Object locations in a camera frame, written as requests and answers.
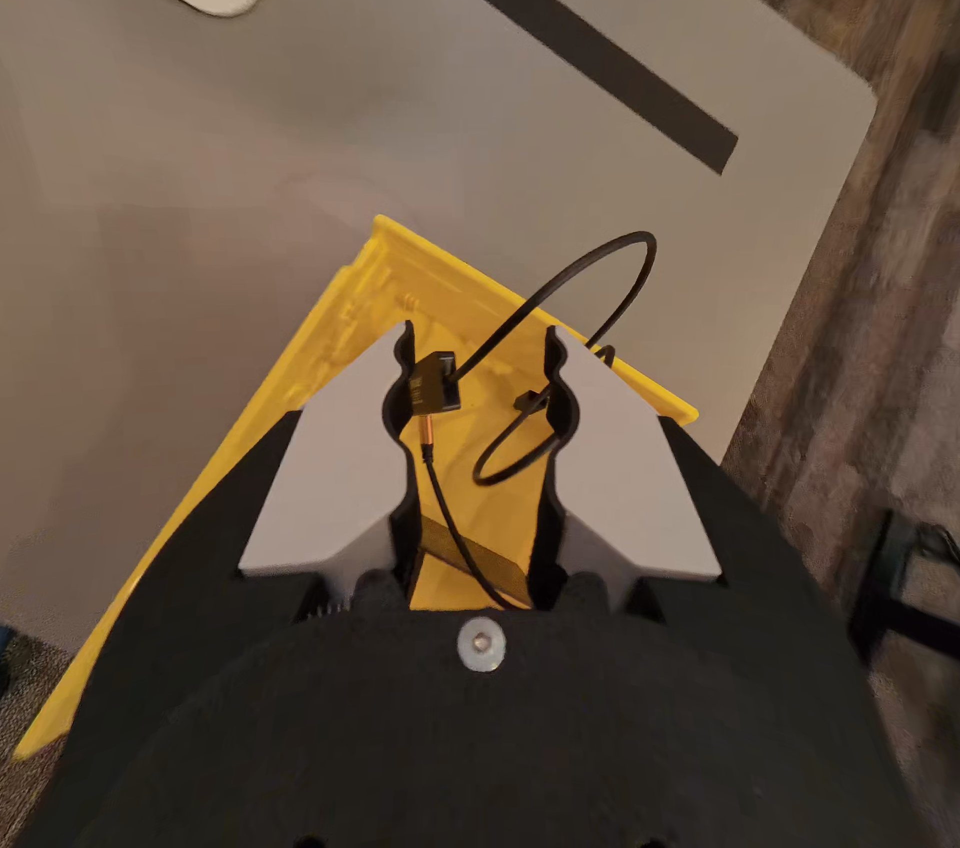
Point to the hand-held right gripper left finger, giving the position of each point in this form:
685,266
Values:
330,473

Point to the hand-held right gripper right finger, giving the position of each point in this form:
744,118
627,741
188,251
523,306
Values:
630,481

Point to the dark grey usb hub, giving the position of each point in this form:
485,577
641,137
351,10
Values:
431,387

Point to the yellow plastic bin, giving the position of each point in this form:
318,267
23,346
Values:
345,331

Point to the clear bin divider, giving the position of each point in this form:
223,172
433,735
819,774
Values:
502,567

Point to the black metal frame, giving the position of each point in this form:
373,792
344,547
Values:
892,608

